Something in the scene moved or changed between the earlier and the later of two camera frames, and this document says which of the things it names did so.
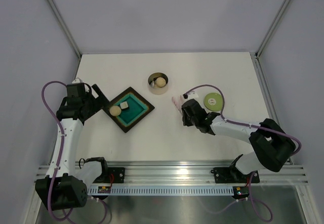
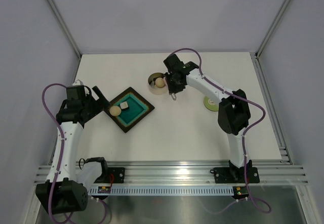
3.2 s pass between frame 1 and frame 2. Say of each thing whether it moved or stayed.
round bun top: stayed
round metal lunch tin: stayed
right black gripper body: moved
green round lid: stayed
